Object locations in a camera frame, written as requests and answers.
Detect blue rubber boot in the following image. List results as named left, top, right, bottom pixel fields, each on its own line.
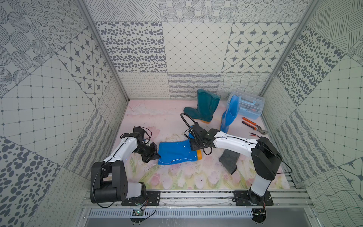
left=158, top=139, right=202, bottom=165
left=220, top=95, right=240, bottom=133

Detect grey microfibre cloth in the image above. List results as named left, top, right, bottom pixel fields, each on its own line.
left=219, top=149, right=240, bottom=175

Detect green rubber boot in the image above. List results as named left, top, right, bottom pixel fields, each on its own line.
left=183, top=89, right=221, bottom=124

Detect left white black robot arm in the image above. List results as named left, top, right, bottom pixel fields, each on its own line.
left=90, top=126, right=161, bottom=208

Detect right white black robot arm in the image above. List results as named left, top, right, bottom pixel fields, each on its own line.
left=188, top=123, right=282, bottom=198

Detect light blue plastic toolbox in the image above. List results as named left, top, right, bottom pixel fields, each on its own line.
left=227, top=91, right=265, bottom=120

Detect white ventilation grille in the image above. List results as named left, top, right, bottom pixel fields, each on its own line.
left=89, top=208, right=253, bottom=218

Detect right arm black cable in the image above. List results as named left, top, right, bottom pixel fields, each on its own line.
left=180, top=113, right=199, bottom=134

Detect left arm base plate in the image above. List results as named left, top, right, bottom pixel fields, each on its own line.
left=122, top=190, right=161, bottom=206

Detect aluminium mounting rail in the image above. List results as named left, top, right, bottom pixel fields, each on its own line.
left=80, top=188, right=313, bottom=209

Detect orange handled pliers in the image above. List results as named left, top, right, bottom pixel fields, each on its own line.
left=242, top=117, right=268, bottom=135

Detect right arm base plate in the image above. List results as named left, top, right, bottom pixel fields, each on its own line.
left=232, top=190, right=274, bottom=206

